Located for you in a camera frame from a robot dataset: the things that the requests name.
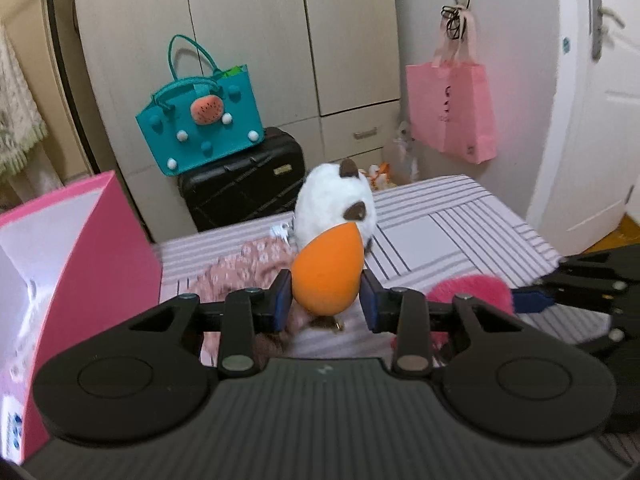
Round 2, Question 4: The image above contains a pink fluffy pompom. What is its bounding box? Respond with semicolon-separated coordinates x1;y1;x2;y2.
389;273;516;356

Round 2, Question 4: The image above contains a pink floral scrunchie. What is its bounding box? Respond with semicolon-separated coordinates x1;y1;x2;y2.
188;236;314;366

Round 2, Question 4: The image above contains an orange makeup sponge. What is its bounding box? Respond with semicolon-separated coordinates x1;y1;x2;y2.
291;222;364;316

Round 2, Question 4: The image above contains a white brown plush cat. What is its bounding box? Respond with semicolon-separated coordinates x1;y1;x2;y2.
270;158;378;254

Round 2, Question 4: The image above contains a blue wet wipes pack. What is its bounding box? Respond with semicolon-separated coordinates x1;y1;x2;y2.
1;394;25;464

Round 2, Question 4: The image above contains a white door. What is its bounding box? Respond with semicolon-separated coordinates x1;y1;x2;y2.
527;0;639;255

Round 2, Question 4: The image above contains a black suitcase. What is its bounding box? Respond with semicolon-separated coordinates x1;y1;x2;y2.
178;127;306;232

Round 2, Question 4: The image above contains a yellow gift bag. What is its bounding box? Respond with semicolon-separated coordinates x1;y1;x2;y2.
359;162;396;192

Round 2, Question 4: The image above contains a pink storage box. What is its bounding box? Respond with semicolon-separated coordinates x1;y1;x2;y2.
1;172;162;461

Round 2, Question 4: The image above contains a teal felt tote bag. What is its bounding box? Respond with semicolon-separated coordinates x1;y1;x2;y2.
136;34;265;177

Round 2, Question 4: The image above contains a pink hanging shopping bag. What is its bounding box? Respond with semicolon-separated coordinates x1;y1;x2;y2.
406;10;498;165

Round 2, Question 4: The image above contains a beige wardrobe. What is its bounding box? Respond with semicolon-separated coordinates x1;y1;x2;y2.
75;0;400;242

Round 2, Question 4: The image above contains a cream fuzzy hanging cardigan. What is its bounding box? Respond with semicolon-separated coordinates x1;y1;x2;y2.
0;25;48;178

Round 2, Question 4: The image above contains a wall hook with keys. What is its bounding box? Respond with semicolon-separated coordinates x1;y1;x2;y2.
440;0;471;40

